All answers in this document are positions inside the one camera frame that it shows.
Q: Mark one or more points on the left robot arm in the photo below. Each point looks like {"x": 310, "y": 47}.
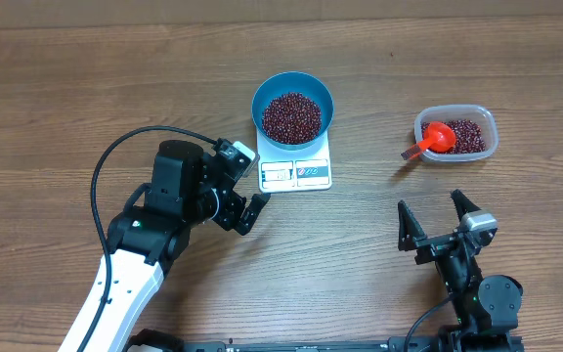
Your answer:
{"x": 188, "y": 187}

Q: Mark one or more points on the red beans in container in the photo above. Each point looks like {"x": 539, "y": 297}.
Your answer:
{"x": 469, "y": 138}

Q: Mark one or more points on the orange measuring scoop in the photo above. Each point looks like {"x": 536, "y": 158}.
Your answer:
{"x": 437, "y": 136}

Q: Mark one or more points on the clear plastic container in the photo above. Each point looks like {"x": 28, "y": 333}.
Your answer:
{"x": 477, "y": 114}

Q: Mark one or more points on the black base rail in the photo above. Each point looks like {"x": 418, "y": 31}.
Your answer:
{"x": 306, "y": 346}

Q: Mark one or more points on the white digital kitchen scale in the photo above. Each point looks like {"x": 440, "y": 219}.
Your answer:
{"x": 283, "y": 171}

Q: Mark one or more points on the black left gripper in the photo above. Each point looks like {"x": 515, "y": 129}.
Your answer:
{"x": 229, "y": 219}

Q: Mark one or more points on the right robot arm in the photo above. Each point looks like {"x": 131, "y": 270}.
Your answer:
{"x": 486, "y": 308}

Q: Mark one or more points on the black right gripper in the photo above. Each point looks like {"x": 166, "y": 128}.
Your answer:
{"x": 411, "y": 238}

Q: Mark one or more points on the blue metal bowl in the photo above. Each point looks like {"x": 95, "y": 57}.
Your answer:
{"x": 297, "y": 82}

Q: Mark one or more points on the red beans in bowl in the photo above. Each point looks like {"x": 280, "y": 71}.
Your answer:
{"x": 292, "y": 119}

